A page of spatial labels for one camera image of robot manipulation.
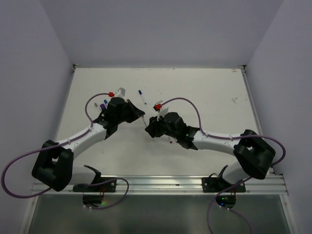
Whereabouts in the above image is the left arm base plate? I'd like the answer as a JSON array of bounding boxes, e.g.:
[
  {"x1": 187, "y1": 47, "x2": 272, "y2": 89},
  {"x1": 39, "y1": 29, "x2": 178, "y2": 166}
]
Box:
[{"x1": 72, "y1": 177, "x2": 117, "y2": 193}]

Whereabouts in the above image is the blue marker pen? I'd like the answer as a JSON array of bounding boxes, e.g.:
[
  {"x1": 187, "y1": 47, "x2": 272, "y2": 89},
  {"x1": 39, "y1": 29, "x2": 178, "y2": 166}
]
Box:
[{"x1": 138, "y1": 90, "x2": 147, "y2": 105}]

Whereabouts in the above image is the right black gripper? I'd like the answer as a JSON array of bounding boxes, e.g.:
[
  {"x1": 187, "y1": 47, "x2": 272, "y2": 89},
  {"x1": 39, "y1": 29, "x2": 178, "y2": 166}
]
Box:
[{"x1": 145, "y1": 111, "x2": 179, "y2": 139}]

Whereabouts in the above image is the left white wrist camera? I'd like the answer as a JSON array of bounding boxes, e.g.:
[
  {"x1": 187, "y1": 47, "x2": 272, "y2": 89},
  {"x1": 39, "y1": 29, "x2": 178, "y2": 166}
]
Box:
[{"x1": 114, "y1": 87, "x2": 125, "y2": 98}]

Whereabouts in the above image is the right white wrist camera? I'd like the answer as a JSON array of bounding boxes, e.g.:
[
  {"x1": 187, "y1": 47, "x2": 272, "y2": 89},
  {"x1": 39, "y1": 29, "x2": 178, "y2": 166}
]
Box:
[{"x1": 153, "y1": 100, "x2": 169, "y2": 121}]

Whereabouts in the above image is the aluminium front rail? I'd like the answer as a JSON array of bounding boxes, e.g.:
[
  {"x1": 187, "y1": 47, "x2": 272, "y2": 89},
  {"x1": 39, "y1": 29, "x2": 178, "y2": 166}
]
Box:
[{"x1": 31, "y1": 174, "x2": 286, "y2": 195}]

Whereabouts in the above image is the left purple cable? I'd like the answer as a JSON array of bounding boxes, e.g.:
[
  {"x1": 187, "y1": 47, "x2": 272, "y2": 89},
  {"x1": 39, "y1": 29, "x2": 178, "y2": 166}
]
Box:
[{"x1": 1, "y1": 92, "x2": 130, "y2": 210}]

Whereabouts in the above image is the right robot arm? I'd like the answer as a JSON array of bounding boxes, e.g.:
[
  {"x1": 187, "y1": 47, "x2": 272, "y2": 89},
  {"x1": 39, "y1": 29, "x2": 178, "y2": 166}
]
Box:
[{"x1": 145, "y1": 112, "x2": 276, "y2": 192}]

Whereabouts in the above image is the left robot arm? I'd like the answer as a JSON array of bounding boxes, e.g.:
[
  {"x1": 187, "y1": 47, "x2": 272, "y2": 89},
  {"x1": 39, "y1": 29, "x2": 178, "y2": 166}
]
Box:
[{"x1": 32, "y1": 97, "x2": 145, "y2": 192}]

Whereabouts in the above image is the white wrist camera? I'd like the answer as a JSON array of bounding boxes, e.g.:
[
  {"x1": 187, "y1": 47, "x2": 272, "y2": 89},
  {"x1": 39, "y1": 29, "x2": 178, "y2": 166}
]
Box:
[
  {"x1": 153, "y1": 100, "x2": 169, "y2": 121},
  {"x1": 114, "y1": 87, "x2": 125, "y2": 98}
]

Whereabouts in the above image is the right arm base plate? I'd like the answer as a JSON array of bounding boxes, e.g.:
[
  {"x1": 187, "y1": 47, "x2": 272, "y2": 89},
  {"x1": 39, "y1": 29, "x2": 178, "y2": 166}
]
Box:
[{"x1": 201, "y1": 177, "x2": 246, "y2": 193}]

